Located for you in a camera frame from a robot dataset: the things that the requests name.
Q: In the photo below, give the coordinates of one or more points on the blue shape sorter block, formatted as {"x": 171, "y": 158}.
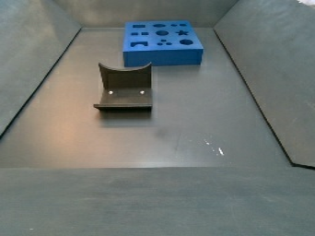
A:
{"x": 160, "y": 43}

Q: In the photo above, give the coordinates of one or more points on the black curved holder bracket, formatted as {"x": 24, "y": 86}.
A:
{"x": 125, "y": 88}

